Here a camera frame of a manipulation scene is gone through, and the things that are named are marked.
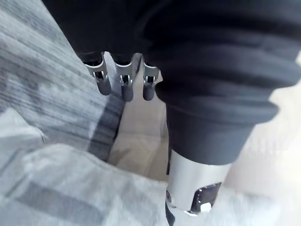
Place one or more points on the grey striped sofa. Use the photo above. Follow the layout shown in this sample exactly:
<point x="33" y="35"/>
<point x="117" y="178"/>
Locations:
<point x="47" y="77"/>

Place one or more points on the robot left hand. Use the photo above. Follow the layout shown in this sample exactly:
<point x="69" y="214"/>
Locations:
<point x="188" y="70"/>

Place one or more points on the grey striped cushion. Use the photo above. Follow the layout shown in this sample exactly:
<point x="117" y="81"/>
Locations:
<point x="77" y="188"/>

